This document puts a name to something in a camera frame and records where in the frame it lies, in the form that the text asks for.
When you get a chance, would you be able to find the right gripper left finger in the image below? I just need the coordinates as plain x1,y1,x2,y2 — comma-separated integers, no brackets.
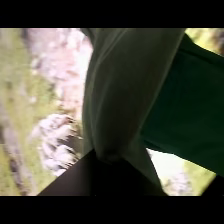
37,148,96,197

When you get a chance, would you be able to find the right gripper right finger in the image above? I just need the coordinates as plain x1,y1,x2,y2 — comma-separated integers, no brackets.
90,153,168,197

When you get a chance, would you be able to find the dark green garment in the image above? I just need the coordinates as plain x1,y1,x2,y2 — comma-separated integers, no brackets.
79,28,224,188

